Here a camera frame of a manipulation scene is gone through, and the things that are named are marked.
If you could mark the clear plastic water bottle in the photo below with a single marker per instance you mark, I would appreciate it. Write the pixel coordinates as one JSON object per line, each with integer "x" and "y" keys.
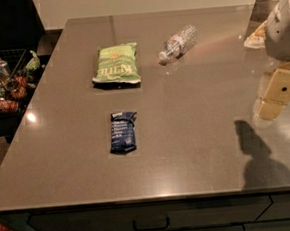
{"x": 178, "y": 44}

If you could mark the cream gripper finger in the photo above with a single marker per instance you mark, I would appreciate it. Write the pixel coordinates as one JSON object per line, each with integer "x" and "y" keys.
{"x": 278, "y": 89}
{"x": 266, "y": 110}

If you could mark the silver can in basket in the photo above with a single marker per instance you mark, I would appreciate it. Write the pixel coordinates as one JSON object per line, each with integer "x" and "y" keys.
{"x": 4, "y": 71}

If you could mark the white snack packet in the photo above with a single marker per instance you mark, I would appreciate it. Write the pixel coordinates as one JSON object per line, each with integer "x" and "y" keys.
{"x": 257, "y": 39}

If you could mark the black drawer handle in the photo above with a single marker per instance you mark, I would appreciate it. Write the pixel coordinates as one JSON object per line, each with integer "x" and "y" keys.
{"x": 154, "y": 224}

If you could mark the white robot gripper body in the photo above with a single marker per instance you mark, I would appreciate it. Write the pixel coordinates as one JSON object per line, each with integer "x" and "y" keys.
{"x": 284, "y": 37}

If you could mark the green kettle chips bag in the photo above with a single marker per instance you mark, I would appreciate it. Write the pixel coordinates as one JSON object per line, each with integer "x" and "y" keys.
{"x": 117, "y": 64}

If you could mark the green snack bag in basket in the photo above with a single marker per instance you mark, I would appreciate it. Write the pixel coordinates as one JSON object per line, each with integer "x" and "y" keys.
{"x": 34, "y": 62}

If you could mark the black wire snack basket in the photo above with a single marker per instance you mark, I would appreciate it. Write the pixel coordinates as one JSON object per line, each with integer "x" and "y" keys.
{"x": 16, "y": 93}

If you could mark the dark blue rxbar wrapper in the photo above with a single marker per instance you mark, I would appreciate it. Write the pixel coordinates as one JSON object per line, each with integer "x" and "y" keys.
{"x": 123, "y": 138}

